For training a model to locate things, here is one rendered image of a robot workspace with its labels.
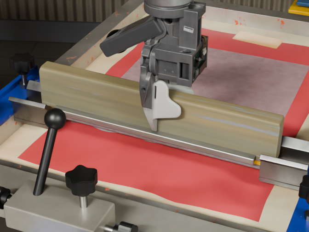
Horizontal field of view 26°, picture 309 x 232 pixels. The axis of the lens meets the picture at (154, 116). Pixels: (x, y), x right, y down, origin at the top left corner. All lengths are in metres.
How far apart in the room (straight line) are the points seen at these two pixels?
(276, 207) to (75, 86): 0.37
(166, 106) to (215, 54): 0.45
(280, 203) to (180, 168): 0.17
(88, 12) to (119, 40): 2.67
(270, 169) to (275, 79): 0.38
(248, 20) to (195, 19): 0.64
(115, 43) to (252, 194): 0.31
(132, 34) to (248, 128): 0.22
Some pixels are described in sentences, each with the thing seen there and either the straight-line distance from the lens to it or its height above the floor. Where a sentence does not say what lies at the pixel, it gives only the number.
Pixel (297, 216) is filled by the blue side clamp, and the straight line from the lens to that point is 0.94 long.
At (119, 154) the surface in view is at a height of 0.96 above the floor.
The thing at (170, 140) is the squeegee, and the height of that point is 1.01.
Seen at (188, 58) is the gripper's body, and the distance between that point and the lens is 0.96.
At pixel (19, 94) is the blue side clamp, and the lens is 1.22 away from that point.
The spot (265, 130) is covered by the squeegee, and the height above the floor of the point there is 1.06.
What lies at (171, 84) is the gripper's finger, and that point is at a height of 1.08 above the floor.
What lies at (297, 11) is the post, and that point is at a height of 0.95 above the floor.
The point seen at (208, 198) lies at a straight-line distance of 1.03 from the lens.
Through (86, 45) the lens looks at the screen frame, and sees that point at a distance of 1.40.
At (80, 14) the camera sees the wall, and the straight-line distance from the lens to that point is 3.69.
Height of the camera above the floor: 1.60
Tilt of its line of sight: 32 degrees down
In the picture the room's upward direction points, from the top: straight up
